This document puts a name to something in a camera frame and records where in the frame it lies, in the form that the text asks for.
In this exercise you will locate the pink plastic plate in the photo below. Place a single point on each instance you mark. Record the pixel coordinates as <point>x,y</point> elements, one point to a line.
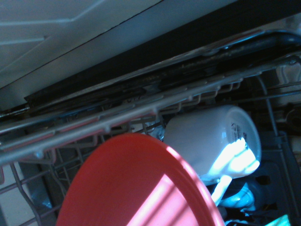
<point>131,183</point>

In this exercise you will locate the white cabinet door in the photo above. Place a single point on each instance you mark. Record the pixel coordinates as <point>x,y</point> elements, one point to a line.
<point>54,30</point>

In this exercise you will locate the white ceramic mug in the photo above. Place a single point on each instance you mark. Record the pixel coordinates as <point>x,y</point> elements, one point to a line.
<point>211,141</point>

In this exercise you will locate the dark grey cutlery basket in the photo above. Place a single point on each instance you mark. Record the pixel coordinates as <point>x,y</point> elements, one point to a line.
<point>275,174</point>

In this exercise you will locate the grey dishwasher body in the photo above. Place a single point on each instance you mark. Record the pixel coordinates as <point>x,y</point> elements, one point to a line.
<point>131,77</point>

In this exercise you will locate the white small cup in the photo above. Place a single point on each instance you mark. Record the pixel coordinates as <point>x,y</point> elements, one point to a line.
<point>237,200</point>

